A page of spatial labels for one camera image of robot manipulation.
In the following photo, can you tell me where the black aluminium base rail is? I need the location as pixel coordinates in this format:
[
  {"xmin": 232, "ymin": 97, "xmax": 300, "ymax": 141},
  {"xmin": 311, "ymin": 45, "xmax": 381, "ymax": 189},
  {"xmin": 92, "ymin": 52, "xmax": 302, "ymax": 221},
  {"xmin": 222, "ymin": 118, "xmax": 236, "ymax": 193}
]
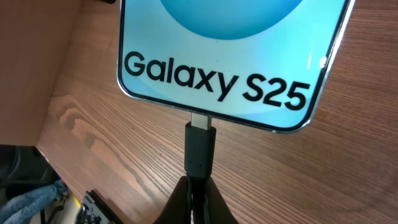
[{"xmin": 75, "ymin": 190, "xmax": 123, "ymax": 224}]

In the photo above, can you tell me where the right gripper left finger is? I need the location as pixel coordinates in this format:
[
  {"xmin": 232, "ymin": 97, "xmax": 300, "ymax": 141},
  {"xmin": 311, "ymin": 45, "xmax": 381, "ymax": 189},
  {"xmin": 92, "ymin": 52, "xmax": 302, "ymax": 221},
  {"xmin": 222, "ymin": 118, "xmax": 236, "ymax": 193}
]
[{"xmin": 154, "ymin": 176, "xmax": 190, "ymax": 224}]

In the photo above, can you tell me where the blue cloth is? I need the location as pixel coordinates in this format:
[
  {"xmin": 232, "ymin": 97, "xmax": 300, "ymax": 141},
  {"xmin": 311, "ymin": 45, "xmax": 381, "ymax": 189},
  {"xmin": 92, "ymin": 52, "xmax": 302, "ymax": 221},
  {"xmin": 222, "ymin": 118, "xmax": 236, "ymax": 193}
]
[{"xmin": 1, "ymin": 180, "xmax": 68, "ymax": 224}]

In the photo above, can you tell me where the black USB charging cable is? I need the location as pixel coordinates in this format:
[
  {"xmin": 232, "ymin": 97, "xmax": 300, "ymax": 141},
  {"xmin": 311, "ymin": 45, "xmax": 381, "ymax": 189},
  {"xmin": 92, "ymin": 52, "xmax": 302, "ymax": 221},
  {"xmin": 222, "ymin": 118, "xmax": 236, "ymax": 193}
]
[{"xmin": 183, "ymin": 112, "xmax": 217, "ymax": 224}]

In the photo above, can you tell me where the Galaxy S25 smartphone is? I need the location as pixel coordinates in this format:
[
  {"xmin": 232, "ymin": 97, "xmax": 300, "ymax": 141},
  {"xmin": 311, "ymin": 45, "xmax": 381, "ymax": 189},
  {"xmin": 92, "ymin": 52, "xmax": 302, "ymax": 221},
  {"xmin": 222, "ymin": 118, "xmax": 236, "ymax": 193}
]
[{"xmin": 117, "ymin": 0, "xmax": 354, "ymax": 133}]

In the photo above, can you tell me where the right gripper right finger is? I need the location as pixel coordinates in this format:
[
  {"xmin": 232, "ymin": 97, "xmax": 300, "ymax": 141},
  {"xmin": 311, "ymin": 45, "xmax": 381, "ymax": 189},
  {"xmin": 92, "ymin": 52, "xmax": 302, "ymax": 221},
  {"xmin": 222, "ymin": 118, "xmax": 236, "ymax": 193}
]
[{"xmin": 203, "ymin": 177, "xmax": 238, "ymax": 224}]

